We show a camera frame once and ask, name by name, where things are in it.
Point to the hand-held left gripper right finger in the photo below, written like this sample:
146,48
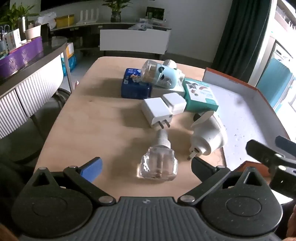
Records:
201,168

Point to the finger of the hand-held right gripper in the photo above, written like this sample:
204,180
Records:
286,144
261,153

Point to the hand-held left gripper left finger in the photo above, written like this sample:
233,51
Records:
92,170

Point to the white plug-in heater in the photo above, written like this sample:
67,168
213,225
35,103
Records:
208,136

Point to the orange-rimmed cardboard box tray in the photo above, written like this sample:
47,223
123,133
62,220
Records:
242,115

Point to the clear liquid refill bottle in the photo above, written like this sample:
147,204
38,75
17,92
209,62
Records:
159,162

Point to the white charger adapter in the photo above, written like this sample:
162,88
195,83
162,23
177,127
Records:
177,102
155,110

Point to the teal cartoon sticker pack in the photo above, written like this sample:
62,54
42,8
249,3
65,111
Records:
201,95

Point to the blue cartoon tin box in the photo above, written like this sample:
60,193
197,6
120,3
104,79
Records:
134,90

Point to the curved ribbed white counter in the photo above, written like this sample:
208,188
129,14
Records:
34,90

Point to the blue plastic bag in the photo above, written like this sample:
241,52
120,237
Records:
69,64

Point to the dark green curtain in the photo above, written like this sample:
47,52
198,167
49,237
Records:
240,34

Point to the purple patterned gift box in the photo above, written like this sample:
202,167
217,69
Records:
20,55

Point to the white router with antennas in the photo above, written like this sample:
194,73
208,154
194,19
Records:
87,20

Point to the yellow box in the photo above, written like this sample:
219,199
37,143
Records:
64,21

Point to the clear plastic bag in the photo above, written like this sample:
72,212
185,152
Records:
138,26

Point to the white printed carton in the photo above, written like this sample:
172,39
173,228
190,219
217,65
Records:
12,39

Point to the green plant in glass vase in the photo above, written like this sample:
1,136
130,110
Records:
115,16

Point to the white plastic bag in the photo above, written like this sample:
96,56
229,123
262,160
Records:
47,19

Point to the green leafy plant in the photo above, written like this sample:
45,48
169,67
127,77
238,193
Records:
13,16

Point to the dark picture frame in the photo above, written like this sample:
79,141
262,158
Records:
156,12

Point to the black wall screen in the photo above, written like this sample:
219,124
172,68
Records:
69,3

